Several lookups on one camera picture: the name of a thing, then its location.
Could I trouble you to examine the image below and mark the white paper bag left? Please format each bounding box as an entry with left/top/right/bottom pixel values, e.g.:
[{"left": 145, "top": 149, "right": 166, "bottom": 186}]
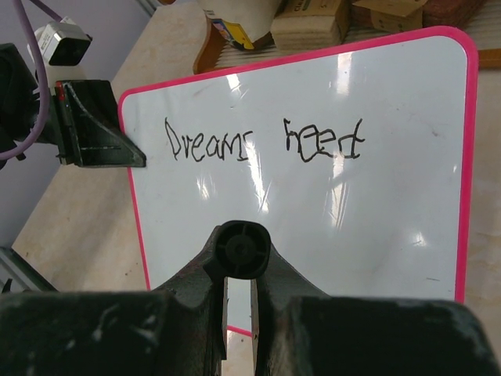
[{"left": 197, "top": 0, "right": 283, "bottom": 51}]

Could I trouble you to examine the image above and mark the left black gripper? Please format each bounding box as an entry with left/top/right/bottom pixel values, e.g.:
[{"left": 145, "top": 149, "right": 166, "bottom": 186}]
[{"left": 43, "top": 80, "right": 146, "bottom": 168}]

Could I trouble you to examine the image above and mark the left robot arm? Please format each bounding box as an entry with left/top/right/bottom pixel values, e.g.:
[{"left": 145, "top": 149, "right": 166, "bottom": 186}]
[{"left": 1, "top": 43, "right": 146, "bottom": 168}]

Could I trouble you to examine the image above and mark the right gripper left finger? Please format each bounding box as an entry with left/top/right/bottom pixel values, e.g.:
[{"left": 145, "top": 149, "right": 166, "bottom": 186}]
[{"left": 1, "top": 236, "right": 227, "bottom": 375}]

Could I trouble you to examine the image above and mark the white marker pen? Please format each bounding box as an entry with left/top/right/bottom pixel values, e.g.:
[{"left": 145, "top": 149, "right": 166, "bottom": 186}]
[{"left": 204, "top": 220, "right": 272, "bottom": 282}]

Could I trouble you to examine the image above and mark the brown cleaning pad pack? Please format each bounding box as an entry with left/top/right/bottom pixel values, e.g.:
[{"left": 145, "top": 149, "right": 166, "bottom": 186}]
[{"left": 350, "top": 0, "right": 485, "bottom": 33}]

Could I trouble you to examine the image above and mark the wooden three tier shelf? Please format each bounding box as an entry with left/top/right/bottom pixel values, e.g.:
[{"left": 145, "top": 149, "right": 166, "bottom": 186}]
[{"left": 193, "top": 1, "right": 500, "bottom": 74}]

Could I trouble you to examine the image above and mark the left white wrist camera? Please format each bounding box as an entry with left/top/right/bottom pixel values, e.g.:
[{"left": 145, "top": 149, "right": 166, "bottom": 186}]
[{"left": 34, "top": 16, "right": 92, "bottom": 95}]

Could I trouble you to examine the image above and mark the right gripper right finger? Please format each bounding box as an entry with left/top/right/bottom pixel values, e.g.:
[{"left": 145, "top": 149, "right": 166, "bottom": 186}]
[{"left": 252, "top": 248, "right": 500, "bottom": 375}]

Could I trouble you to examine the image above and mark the pink framed whiteboard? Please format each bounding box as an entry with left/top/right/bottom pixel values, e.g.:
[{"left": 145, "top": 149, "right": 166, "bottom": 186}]
[{"left": 117, "top": 25, "right": 479, "bottom": 338}]

